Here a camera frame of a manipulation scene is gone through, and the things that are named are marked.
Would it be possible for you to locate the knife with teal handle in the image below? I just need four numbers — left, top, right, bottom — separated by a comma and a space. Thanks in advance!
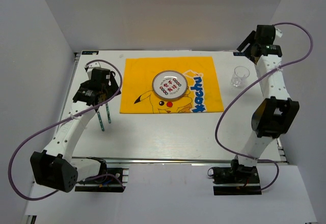
105, 103, 112, 124

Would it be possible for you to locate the clear drinking glass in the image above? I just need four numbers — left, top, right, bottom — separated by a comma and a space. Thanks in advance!
231, 66, 250, 88

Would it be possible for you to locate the fork with teal handle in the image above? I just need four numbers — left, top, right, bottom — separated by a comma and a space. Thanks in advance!
97, 110, 105, 131

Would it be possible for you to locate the round patterned plate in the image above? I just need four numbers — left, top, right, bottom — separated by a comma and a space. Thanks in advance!
152, 70, 188, 100

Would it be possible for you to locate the yellow Pikachu cloth placemat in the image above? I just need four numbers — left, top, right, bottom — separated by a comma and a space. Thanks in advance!
120, 57, 224, 114

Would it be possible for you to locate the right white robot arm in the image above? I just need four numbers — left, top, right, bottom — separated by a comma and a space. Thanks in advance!
230, 25, 300, 183

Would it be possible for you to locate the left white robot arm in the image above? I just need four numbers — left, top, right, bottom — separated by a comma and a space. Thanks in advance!
30, 60, 121, 192

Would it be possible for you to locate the right blue table label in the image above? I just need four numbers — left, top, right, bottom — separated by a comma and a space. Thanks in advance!
233, 52, 246, 57

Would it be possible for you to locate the blue table label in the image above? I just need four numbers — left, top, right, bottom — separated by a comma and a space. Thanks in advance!
233, 52, 246, 57
81, 50, 99, 55

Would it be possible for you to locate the left blue table label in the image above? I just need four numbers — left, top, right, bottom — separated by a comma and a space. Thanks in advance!
81, 50, 99, 55

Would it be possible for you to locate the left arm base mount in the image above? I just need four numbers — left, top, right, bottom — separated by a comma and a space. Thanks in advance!
71, 157, 129, 193

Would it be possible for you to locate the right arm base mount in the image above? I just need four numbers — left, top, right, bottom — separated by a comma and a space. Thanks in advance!
207, 160, 262, 196

